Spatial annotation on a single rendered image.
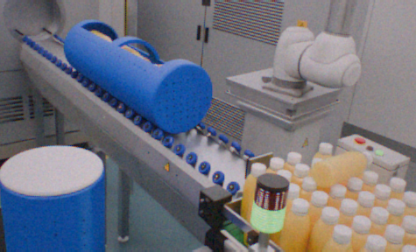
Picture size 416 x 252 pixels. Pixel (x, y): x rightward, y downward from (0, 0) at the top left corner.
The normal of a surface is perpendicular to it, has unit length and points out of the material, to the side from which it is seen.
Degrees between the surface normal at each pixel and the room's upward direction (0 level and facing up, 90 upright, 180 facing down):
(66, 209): 90
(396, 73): 90
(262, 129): 90
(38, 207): 90
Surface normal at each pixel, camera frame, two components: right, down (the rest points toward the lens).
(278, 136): -0.72, 0.22
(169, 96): 0.60, 0.36
